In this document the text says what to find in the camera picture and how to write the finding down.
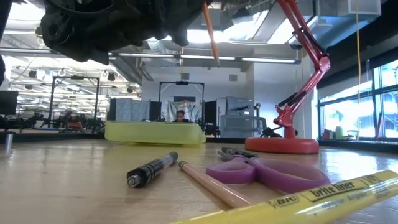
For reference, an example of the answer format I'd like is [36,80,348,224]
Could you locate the pale wooden pencil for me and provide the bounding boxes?
[177,159,253,209]

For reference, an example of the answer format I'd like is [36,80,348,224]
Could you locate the yellow extension cable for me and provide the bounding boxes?
[355,0,362,105]

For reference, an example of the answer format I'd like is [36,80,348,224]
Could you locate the black pen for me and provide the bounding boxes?
[221,146,259,158]

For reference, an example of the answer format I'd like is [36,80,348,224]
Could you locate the black marker silver end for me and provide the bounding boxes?
[126,151,179,189]

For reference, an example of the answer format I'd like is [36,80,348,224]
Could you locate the black frame rig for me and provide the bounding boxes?
[49,75,101,129]
[158,80,205,123]

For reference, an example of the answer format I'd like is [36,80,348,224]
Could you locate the purple-handled scissors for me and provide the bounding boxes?
[205,150,331,195]

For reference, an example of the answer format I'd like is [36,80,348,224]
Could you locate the grey cabinet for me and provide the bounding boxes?
[219,95,267,138]

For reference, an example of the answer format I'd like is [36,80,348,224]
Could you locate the yellow BIC highlighter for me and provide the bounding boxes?
[169,169,398,224]

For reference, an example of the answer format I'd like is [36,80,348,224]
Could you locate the red desk lamp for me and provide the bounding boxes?
[244,0,332,155]

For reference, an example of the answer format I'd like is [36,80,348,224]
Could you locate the orange pencil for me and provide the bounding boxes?
[201,0,221,67]

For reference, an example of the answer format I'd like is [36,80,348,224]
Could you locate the black aluminium table frame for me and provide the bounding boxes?
[0,130,398,154]

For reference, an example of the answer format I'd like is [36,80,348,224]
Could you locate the dark monitor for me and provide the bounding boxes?
[0,90,19,116]

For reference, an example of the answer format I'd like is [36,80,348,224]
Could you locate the yellow-green translucent supply box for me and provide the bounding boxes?
[104,120,207,147]

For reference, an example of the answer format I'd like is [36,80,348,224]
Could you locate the person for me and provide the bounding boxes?
[172,109,190,123]

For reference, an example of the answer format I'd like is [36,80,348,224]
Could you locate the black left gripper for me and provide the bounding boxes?
[40,0,206,65]

